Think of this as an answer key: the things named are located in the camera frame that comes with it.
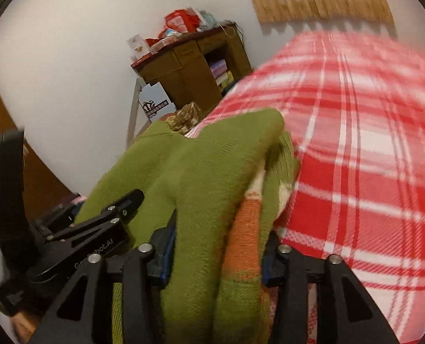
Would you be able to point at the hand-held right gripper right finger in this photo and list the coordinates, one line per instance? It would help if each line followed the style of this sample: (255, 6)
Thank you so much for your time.
(280, 268)

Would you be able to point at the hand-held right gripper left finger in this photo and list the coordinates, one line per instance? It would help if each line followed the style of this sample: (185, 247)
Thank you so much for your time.
(164, 254)

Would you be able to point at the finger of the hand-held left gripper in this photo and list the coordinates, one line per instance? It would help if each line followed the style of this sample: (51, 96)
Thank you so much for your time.
(119, 204)
(97, 231)

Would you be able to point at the green striped knit sweater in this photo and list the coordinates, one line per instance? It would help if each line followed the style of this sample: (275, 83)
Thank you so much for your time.
(205, 172)

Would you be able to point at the brown patterned cloth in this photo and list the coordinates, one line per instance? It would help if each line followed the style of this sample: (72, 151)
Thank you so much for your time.
(183, 118)

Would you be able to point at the white printed paper bag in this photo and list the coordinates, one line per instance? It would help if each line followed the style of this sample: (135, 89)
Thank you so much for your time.
(155, 102)

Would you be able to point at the red plaid blanket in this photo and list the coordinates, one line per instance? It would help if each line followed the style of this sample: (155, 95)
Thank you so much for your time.
(359, 168)

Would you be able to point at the brown wooden cabinet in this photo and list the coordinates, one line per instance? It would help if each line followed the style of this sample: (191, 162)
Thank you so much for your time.
(183, 71)

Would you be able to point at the white card box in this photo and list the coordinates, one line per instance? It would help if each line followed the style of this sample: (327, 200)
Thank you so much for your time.
(139, 46)

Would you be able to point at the pile of red packets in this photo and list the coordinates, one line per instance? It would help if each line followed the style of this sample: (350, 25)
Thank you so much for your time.
(180, 25)

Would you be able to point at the grey metal frame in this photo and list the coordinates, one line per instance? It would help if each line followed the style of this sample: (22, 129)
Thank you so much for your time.
(132, 114)

